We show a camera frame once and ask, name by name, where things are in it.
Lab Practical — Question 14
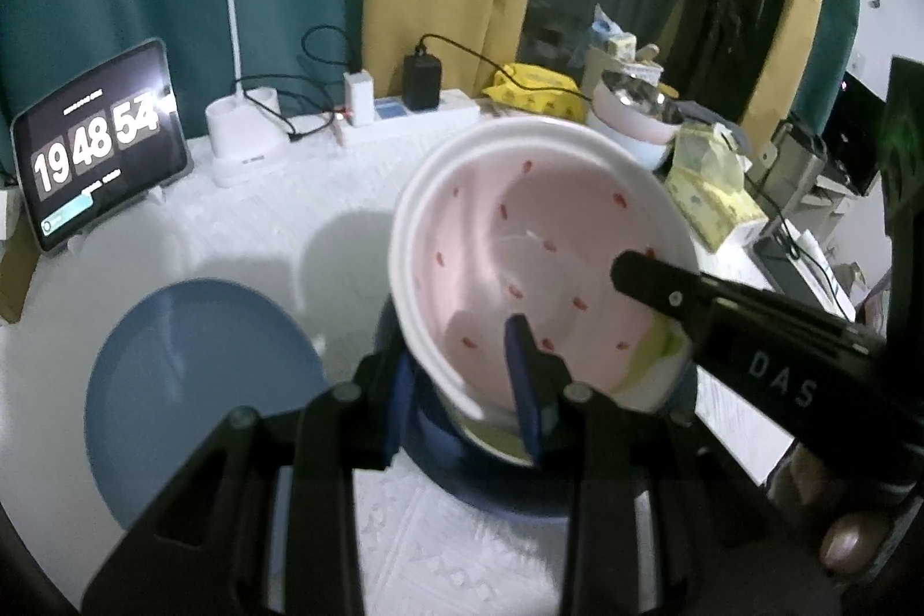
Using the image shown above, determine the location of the person's right hand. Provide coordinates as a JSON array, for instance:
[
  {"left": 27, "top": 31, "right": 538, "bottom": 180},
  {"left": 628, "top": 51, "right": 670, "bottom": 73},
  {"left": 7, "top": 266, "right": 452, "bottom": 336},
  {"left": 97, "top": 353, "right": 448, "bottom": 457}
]
[{"left": 765, "top": 443, "right": 903, "bottom": 581}]

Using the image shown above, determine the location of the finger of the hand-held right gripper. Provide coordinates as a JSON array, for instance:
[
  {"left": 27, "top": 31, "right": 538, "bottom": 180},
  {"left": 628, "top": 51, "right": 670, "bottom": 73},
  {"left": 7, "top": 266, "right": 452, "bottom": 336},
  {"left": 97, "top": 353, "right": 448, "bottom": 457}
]
[{"left": 610, "top": 250, "right": 891, "bottom": 445}]

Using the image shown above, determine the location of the black charger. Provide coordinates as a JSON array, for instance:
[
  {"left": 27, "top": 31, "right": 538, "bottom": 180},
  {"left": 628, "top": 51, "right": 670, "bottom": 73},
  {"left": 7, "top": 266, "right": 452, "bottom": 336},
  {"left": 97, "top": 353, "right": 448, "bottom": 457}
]
[{"left": 401, "top": 51, "right": 443, "bottom": 112}]

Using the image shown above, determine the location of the white power bank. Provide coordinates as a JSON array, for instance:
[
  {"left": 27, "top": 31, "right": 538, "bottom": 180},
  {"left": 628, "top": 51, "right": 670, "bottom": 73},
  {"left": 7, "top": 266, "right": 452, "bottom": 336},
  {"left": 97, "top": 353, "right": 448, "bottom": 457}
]
[{"left": 711, "top": 218, "right": 781, "bottom": 271}]

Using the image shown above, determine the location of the black smartphone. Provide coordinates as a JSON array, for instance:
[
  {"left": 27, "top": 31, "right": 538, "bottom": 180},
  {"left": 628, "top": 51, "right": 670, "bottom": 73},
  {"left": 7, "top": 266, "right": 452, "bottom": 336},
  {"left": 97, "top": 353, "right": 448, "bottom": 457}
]
[{"left": 751, "top": 233, "right": 818, "bottom": 294}]

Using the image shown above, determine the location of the steel bowl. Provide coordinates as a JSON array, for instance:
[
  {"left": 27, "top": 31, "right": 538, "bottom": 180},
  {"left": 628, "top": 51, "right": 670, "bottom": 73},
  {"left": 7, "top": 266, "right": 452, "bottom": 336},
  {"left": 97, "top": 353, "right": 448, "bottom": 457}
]
[{"left": 595, "top": 69, "right": 683, "bottom": 126}]

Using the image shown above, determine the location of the black monitor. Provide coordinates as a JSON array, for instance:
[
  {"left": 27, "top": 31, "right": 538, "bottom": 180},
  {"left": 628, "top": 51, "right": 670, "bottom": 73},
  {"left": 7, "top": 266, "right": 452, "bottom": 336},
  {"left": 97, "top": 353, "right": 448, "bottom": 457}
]
[{"left": 837, "top": 71, "right": 888, "bottom": 197}]

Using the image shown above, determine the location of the black charger cable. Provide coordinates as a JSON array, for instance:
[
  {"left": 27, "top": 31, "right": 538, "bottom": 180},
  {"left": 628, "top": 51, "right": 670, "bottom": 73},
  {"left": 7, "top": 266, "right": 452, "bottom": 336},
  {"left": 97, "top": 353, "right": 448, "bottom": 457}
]
[{"left": 417, "top": 33, "right": 594, "bottom": 106}]

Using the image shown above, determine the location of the narrow yellow curtain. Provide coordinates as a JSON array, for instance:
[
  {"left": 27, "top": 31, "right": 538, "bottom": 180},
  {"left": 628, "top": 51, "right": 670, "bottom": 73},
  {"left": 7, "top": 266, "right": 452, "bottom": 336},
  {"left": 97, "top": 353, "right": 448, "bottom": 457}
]
[{"left": 675, "top": 0, "right": 839, "bottom": 156}]

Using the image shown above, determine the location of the white charger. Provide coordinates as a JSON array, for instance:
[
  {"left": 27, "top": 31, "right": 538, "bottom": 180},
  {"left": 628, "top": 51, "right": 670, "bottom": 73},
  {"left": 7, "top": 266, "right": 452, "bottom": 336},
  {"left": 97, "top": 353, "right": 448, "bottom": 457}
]
[{"left": 342, "top": 71, "right": 377, "bottom": 126}]

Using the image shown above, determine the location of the tablet showing clock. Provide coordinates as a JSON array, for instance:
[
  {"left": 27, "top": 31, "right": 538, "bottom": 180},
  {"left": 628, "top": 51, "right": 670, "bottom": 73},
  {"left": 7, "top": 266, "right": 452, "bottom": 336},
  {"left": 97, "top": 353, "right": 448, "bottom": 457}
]
[{"left": 10, "top": 37, "right": 195, "bottom": 254}]

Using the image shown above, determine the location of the plain pink bowl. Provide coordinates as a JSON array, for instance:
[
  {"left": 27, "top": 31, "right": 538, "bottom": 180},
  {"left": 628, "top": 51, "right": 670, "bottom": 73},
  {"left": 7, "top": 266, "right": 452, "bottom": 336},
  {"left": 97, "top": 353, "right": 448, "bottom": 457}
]
[{"left": 588, "top": 82, "right": 683, "bottom": 145}]

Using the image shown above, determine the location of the light blue plate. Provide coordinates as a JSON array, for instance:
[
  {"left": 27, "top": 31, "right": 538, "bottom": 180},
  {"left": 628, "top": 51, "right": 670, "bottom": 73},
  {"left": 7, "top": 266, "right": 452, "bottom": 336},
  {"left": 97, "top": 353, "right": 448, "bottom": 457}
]
[{"left": 84, "top": 278, "right": 329, "bottom": 534}]

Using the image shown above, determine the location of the white power strip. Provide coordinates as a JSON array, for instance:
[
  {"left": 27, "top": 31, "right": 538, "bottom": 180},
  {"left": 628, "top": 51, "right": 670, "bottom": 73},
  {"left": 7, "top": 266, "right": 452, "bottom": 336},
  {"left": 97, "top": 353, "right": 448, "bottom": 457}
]
[{"left": 333, "top": 89, "right": 481, "bottom": 150}]

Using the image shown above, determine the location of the yellow snack packet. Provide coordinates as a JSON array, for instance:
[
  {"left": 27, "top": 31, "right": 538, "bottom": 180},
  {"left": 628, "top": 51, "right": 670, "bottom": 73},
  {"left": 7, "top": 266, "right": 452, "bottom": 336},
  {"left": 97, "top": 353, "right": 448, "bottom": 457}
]
[{"left": 482, "top": 62, "right": 597, "bottom": 121}]

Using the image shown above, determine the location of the black lamp cable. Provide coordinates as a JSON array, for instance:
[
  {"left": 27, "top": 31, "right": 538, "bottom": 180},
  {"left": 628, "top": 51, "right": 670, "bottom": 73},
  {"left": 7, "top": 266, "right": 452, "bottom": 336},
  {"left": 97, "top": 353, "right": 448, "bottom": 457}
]
[{"left": 231, "top": 24, "right": 362, "bottom": 145}]

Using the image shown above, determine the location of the cream bowl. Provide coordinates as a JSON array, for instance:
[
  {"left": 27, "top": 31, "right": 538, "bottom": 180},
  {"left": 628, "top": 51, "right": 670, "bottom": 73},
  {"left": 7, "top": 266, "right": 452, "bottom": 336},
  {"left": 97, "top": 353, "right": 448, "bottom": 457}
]
[{"left": 440, "top": 309, "right": 698, "bottom": 469}]

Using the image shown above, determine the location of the black phone cable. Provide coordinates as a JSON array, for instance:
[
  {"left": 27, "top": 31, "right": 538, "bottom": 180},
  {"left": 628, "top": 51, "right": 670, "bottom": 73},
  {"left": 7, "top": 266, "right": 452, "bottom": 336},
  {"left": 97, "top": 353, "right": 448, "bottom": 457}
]
[{"left": 751, "top": 183, "right": 862, "bottom": 323}]

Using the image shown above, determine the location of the yellow tissue pack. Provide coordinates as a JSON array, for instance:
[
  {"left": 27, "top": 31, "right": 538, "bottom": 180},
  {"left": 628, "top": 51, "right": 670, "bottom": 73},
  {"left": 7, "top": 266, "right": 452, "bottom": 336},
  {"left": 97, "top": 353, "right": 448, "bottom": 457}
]
[{"left": 664, "top": 125, "right": 770, "bottom": 253}]

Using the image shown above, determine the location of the large dark blue bowl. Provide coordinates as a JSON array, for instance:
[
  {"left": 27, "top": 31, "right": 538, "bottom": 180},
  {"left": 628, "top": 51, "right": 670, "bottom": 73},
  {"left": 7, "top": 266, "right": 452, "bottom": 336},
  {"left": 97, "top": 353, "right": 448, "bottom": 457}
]
[{"left": 375, "top": 291, "right": 701, "bottom": 520}]

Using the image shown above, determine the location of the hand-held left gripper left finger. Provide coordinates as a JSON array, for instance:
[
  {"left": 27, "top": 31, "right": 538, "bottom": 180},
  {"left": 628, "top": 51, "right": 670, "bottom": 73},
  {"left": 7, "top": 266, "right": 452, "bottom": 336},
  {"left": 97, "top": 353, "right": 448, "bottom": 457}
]
[{"left": 119, "top": 352, "right": 420, "bottom": 616}]

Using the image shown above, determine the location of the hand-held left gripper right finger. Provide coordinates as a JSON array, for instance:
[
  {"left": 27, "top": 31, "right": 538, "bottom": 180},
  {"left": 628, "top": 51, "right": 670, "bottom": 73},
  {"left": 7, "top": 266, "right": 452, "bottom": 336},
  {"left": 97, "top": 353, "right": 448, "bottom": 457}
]
[{"left": 501, "top": 313, "right": 842, "bottom": 616}]

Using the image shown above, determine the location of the narrow teal curtain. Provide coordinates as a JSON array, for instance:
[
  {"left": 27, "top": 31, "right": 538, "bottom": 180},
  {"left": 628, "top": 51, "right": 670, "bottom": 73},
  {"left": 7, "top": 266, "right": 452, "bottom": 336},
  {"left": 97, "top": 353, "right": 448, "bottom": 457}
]
[{"left": 790, "top": 0, "right": 865, "bottom": 121}]

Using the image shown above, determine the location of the pink dotted bowl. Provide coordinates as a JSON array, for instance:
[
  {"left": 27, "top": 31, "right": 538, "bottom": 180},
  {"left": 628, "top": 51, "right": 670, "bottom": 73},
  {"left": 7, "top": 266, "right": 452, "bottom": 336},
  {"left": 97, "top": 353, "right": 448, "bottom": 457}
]
[{"left": 388, "top": 115, "right": 700, "bottom": 422}]

